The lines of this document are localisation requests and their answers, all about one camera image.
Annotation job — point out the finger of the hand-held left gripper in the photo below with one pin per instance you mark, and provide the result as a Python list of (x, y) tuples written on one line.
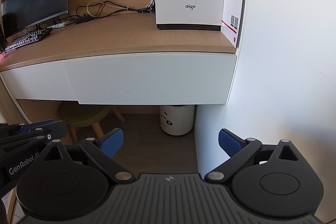
[(23, 142), (39, 126)]

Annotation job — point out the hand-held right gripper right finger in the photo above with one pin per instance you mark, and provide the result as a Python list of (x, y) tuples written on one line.
[(231, 144)]

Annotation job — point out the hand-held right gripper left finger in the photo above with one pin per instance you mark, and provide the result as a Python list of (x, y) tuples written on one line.
[(111, 142)]

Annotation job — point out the wide white desk drawer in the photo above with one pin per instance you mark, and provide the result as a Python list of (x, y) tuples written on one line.
[(149, 79)]

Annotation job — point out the green stool with wooden legs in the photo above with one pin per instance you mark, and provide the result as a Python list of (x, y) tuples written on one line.
[(81, 113)]

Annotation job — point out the narrow white desk drawer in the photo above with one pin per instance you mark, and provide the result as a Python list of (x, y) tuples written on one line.
[(34, 85)]

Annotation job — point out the white trash can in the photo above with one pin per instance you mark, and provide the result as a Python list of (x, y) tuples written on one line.
[(177, 120)]

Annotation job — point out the pink beaded object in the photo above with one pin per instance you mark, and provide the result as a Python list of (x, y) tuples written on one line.
[(2, 56)]

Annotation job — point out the black and white keyboard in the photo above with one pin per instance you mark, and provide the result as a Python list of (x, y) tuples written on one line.
[(26, 39)]

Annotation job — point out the black power adapter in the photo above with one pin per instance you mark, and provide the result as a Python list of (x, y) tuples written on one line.
[(83, 20)]

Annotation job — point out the white and red sign card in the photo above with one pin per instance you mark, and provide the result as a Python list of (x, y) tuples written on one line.
[(233, 8)]

